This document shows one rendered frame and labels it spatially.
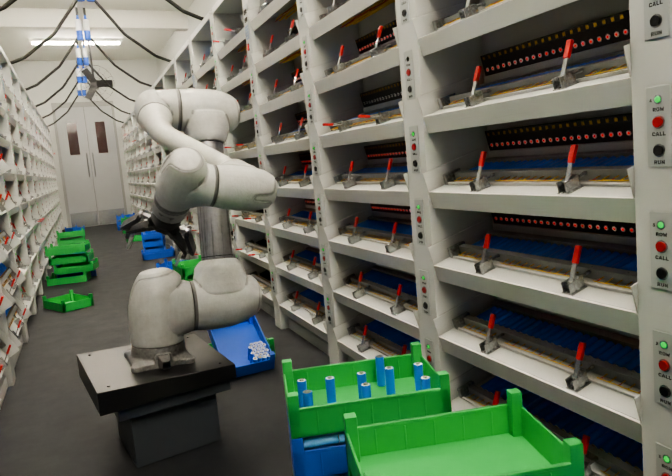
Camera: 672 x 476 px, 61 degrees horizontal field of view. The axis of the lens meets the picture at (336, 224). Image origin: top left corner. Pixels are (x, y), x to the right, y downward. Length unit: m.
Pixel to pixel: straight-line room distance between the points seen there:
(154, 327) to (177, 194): 0.53
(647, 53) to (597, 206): 0.26
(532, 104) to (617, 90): 0.19
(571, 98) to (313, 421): 0.74
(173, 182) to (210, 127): 0.56
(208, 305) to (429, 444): 0.94
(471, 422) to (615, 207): 0.44
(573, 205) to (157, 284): 1.15
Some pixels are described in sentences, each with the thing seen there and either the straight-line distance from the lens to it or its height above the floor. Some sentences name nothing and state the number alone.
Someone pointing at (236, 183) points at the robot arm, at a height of 0.77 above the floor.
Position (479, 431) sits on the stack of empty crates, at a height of 0.33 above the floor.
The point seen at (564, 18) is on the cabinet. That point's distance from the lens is 1.43.
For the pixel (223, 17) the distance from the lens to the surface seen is 3.58.
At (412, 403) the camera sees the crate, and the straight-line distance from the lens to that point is 1.12.
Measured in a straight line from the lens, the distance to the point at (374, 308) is 1.89.
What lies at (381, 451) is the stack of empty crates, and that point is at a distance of 1.02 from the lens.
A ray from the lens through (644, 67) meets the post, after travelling 1.04.
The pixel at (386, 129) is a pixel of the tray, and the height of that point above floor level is 0.88.
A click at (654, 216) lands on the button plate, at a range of 1.03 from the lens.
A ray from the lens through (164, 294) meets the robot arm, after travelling 1.75.
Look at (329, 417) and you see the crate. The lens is 1.09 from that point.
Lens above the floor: 0.81
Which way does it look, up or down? 6 degrees down
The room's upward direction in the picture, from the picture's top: 5 degrees counter-clockwise
